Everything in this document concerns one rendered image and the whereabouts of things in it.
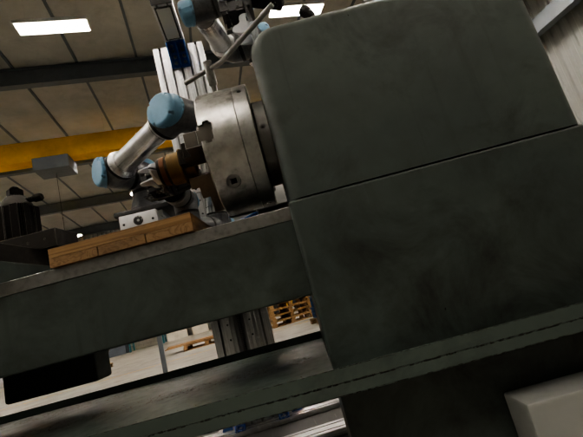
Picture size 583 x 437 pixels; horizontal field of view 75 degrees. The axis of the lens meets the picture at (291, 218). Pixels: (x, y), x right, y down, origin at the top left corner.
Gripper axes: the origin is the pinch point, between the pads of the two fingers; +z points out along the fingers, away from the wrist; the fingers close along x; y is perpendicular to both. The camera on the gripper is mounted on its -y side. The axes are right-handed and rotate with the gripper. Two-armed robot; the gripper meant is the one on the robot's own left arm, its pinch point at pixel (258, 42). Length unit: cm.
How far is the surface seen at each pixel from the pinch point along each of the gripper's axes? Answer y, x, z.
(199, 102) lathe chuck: 16.9, 0.2, 13.6
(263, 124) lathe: 4.1, -3.5, 21.2
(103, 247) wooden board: 42, 0, 43
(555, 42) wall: -812, -766, -542
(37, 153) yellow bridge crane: 621, -776, -630
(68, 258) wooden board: 49, 0, 43
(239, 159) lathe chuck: 11.1, -2.0, 29.6
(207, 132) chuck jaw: 16.4, 0.5, 22.3
